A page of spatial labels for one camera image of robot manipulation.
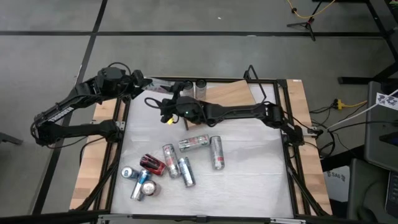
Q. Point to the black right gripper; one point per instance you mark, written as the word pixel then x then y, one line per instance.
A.
pixel 191 109

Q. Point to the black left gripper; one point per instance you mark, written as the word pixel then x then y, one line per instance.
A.
pixel 133 84

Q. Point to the red cola can black script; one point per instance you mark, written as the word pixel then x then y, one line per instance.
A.
pixel 152 165

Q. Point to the blue silver Red Bull can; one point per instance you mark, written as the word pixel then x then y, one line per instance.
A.
pixel 138 186
pixel 186 171

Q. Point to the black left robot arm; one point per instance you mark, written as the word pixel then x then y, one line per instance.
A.
pixel 59 113

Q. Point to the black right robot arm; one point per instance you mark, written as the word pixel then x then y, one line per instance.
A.
pixel 236 112

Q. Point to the yellow tag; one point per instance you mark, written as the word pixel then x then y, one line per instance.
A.
pixel 170 121

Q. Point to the wooden board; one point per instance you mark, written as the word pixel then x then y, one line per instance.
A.
pixel 230 93

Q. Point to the small blue can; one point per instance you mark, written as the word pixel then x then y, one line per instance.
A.
pixel 128 172

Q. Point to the red soda can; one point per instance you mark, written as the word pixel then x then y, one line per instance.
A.
pixel 150 187

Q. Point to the white table cover sheet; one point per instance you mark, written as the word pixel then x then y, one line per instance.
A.
pixel 248 186

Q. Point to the black stand foot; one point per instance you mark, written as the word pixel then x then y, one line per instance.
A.
pixel 11 139

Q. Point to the black tripod stand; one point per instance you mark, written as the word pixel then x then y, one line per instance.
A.
pixel 308 25

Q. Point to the white cardboard box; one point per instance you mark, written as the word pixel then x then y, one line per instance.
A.
pixel 337 188

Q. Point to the grey desk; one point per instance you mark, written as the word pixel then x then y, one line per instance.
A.
pixel 377 146

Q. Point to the printed paper tag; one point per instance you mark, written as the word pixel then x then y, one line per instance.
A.
pixel 387 101

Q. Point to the grey chair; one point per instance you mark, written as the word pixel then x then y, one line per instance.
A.
pixel 367 199

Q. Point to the dark keyboard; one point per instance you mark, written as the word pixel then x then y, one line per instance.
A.
pixel 392 194

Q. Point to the black desk frame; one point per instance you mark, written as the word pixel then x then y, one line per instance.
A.
pixel 357 80

